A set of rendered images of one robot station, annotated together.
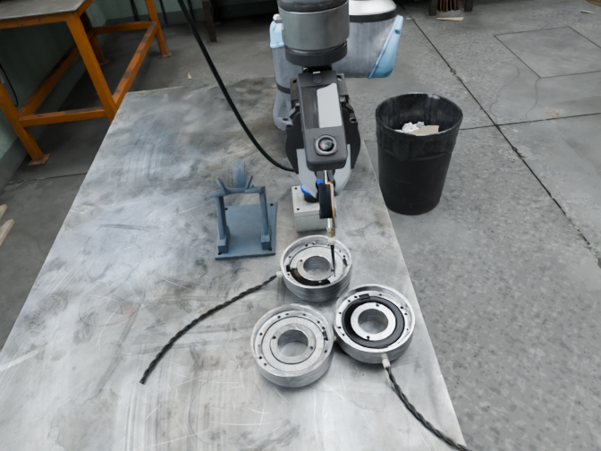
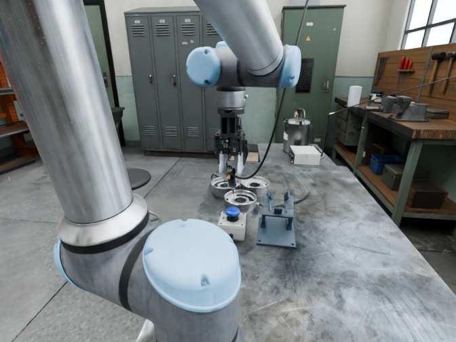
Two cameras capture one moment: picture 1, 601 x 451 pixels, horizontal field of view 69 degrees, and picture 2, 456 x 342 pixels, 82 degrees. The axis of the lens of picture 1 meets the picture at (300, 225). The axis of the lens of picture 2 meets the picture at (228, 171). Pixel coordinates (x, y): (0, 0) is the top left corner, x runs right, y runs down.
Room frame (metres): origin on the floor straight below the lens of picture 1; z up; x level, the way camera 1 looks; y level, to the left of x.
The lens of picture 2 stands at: (1.19, 0.03, 1.23)
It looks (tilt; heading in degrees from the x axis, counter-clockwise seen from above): 22 degrees down; 187
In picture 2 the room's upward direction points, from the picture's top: straight up
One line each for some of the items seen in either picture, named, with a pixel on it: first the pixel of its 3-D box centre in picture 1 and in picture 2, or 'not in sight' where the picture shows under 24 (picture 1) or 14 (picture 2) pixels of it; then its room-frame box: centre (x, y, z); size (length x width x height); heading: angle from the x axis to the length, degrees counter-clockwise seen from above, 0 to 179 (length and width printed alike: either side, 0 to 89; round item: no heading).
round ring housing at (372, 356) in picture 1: (372, 324); (225, 187); (0.32, -0.08, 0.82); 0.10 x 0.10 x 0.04
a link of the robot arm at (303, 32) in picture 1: (311, 23); (231, 100); (0.50, -0.04, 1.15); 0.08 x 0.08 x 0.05
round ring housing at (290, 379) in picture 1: (293, 345); (254, 186); (0.31, 0.03, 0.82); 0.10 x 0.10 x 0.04
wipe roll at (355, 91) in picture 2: not in sight; (353, 96); (-1.71, 1.00, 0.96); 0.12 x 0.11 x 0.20; 89
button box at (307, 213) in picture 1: (314, 203); (232, 226); (0.58, -0.03, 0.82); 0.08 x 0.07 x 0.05; 179
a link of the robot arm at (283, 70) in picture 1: (302, 46); (190, 279); (0.92, -0.05, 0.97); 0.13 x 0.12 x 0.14; 72
